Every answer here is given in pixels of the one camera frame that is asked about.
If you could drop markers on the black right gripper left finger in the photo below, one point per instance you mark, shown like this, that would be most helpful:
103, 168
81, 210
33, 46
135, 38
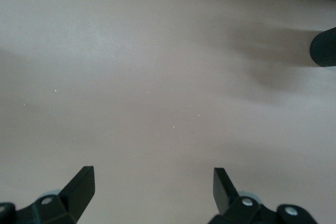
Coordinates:
78, 195

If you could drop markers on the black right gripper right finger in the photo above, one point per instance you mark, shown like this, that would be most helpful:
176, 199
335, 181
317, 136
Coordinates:
223, 192

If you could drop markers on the black padded cylinder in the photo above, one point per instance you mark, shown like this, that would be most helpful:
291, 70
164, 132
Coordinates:
324, 48

